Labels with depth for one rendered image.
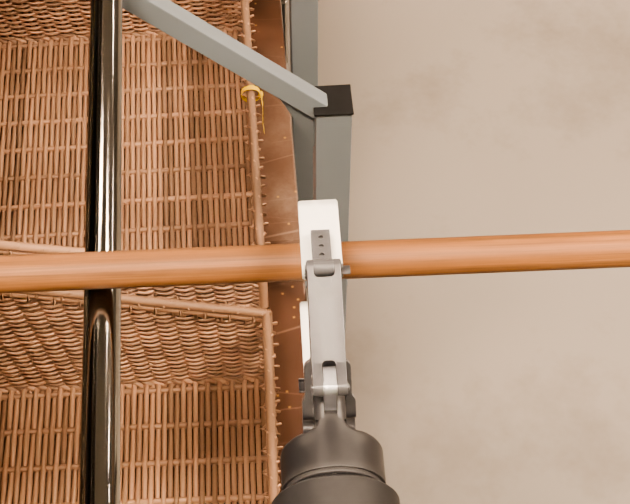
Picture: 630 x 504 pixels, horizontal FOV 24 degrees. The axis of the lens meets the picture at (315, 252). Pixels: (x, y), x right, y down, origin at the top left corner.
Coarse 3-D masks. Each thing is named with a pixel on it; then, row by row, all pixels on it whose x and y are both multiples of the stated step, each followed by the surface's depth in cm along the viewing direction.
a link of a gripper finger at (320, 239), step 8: (312, 232) 107; (320, 232) 107; (328, 232) 107; (312, 240) 107; (320, 240) 107; (328, 240) 107; (312, 248) 106; (320, 248) 106; (328, 248) 106; (312, 256) 106; (320, 256) 106; (328, 256) 106; (320, 264) 103; (328, 264) 103; (320, 272) 103; (328, 272) 103
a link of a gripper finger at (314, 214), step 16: (304, 208) 110; (320, 208) 110; (336, 208) 110; (304, 224) 109; (320, 224) 109; (336, 224) 109; (304, 240) 108; (336, 240) 108; (304, 256) 107; (336, 256) 107
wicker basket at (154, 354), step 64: (0, 320) 166; (64, 320) 168; (128, 320) 168; (192, 320) 169; (256, 320) 169; (0, 384) 178; (64, 384) 178; (128, 384) 179; (192, 384) 179; (256, 384) 179; (0, 448) 174; (64, 448) 174; (128, 448) 174; (256, 448) 174
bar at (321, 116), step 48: (96, 0) 136; (144, 0) 143; (96, 48) 132; (192, 48) 149; (240, 48) 150; (96, 96) 128; (288, 96) 156; (336, 96) 158; (96, 144) 125; (336, 144) 161; (96, 192) 122; (336, 192) 168; (96, 240) 119; (96, 336) 114; (96, 384) 111; (96, 432) 109; (96, 480) 106
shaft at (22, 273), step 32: (0, 256) 114; (32, 256) 114; (64, 256) 114; (96, 256) 114; (128, 256) 114; (160, 256) 114; (192, 256) 114; (224, 256) 114; (256, 256) 114; (288, 256) 114; (352, 256) 114; (384, 256) 114; (416, 256) 115; (448, 256) 115; (480, 256) 115; (512, 256) 115; (544, 256) 115; (576, 256) 115; (608, 256) 115; (0, 288) 114; (32, 288) 114; (64, 288) 114; (96, 288) 115
